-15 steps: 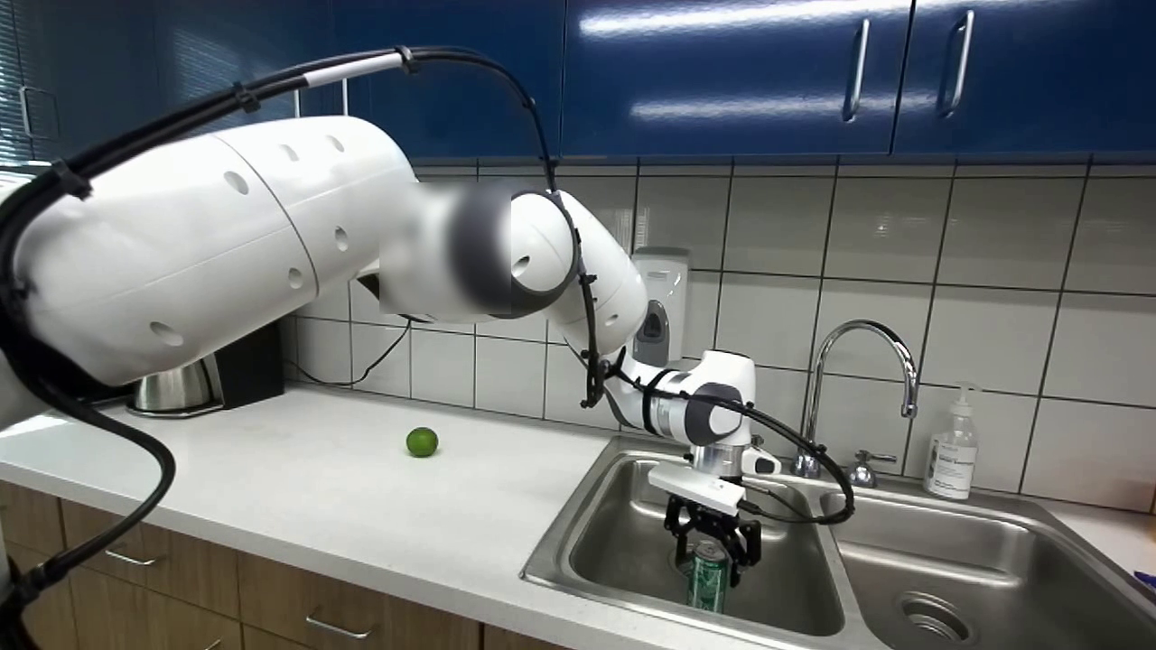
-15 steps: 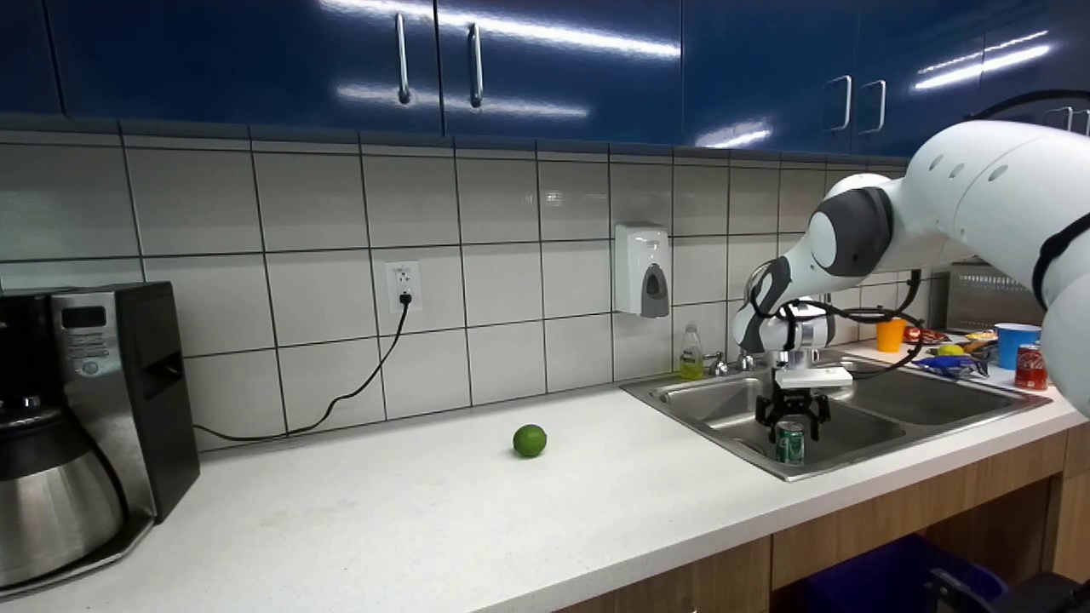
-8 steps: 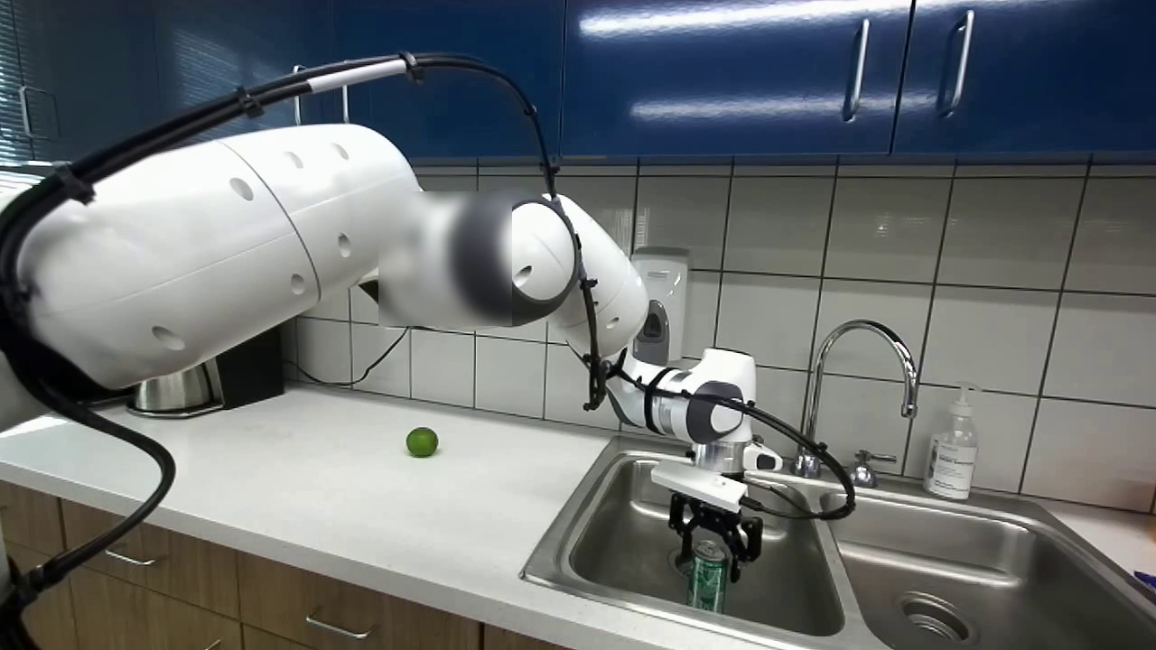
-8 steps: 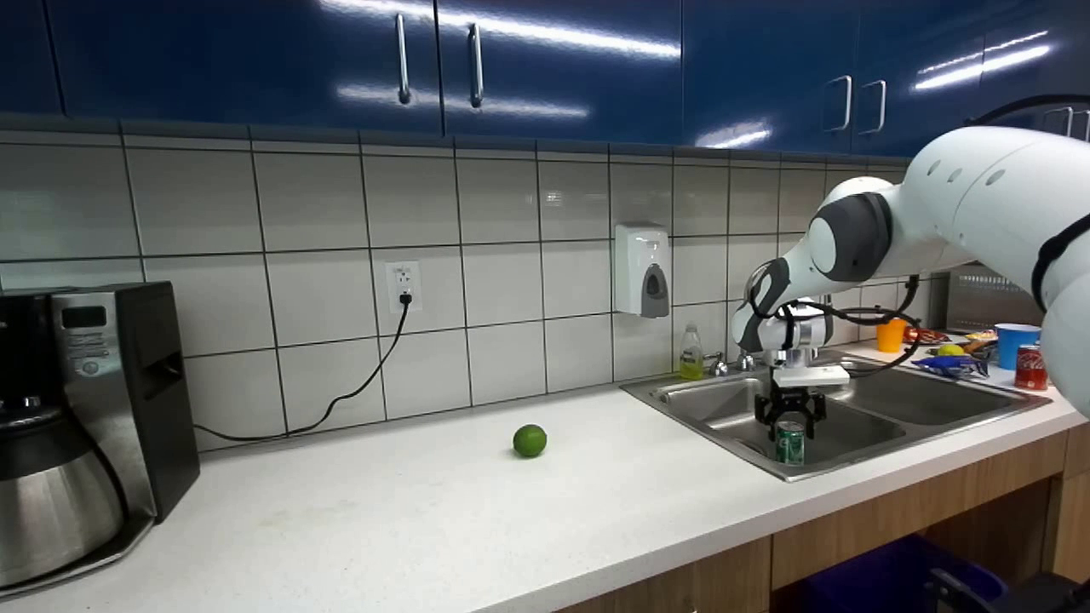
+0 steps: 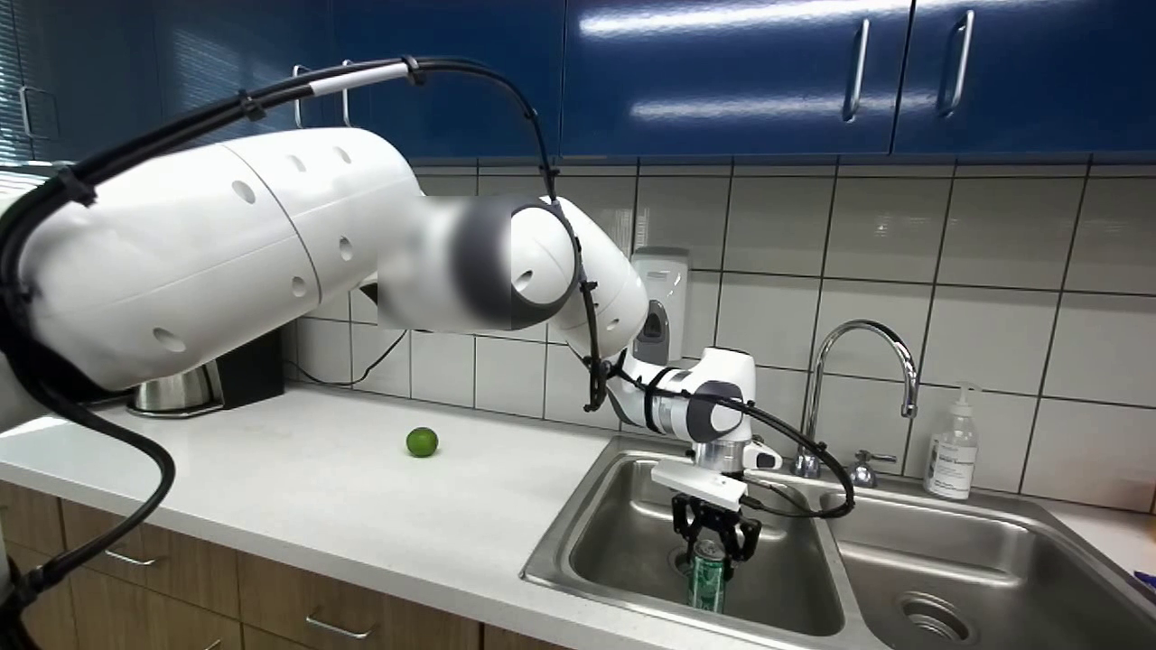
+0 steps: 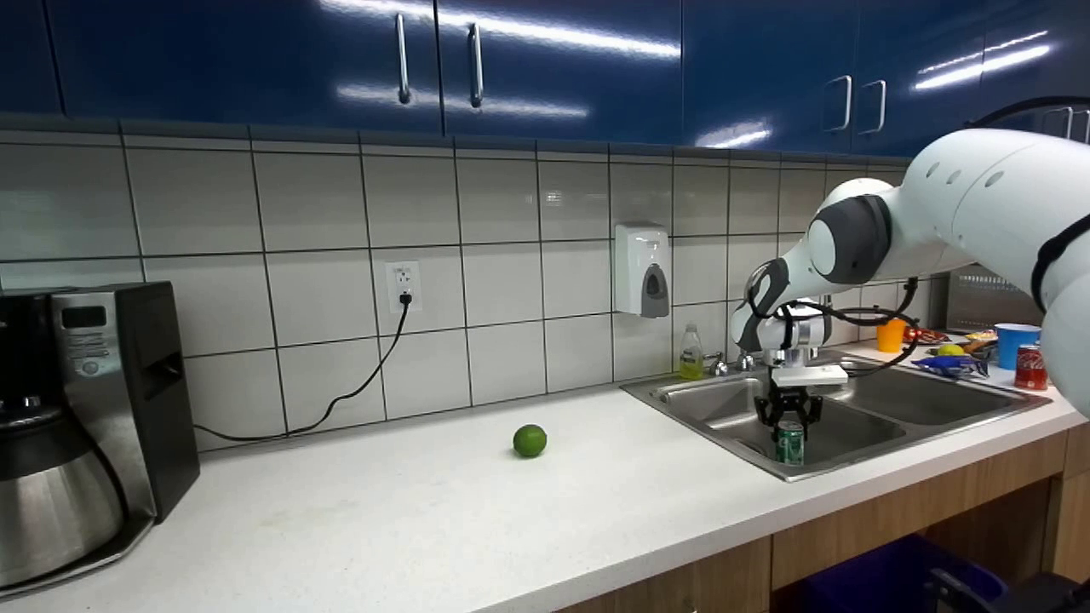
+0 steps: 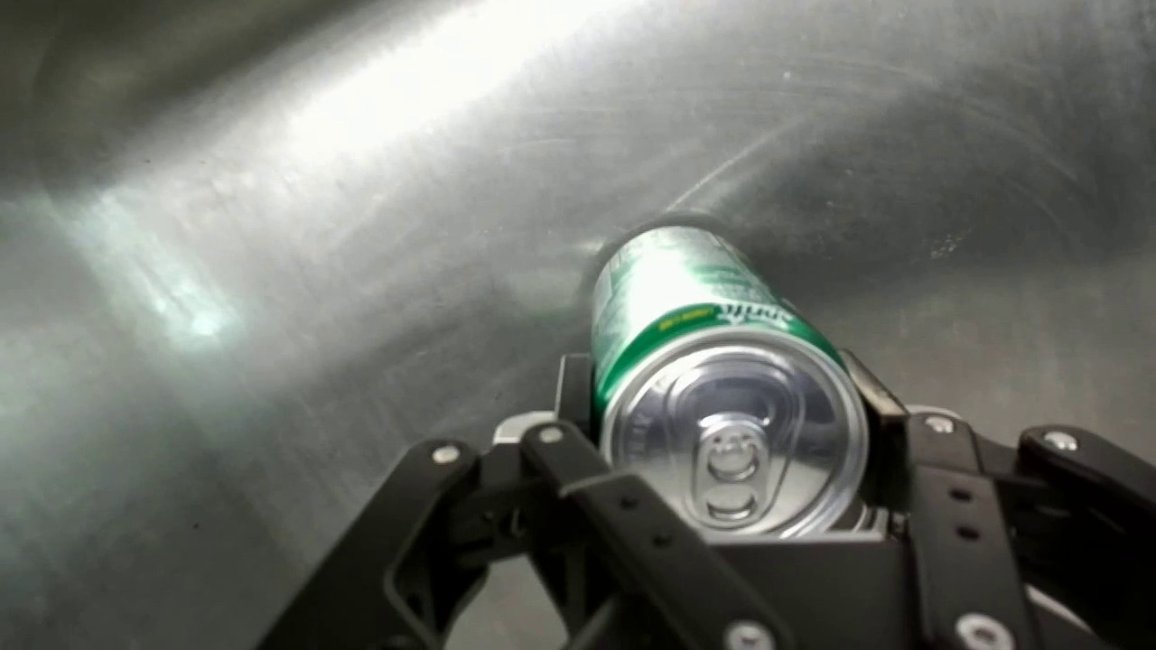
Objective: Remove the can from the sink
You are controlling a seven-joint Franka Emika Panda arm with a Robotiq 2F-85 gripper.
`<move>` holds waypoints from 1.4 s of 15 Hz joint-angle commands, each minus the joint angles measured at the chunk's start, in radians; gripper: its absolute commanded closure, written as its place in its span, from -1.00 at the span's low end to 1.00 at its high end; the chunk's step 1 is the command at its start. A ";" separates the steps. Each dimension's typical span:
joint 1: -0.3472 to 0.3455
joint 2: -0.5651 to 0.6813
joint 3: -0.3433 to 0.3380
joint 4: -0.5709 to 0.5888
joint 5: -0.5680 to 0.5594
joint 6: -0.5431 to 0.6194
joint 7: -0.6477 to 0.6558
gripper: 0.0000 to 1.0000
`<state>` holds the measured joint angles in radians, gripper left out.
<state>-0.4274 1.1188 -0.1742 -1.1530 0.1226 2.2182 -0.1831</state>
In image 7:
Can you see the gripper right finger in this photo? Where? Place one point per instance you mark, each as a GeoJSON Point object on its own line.
{"type": "Point", "coordinates": [966, 506]}

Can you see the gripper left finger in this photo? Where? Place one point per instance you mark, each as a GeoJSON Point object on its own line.
{"type": "Point", "coordinates": [578, 487]}

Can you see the green soda can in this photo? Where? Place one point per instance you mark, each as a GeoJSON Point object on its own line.
{"type": "Point", "coordinates": [695, 361]}

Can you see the stainless steel sink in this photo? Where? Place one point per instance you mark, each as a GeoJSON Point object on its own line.
{"type": "Point", "coordinates": [361, 226]}

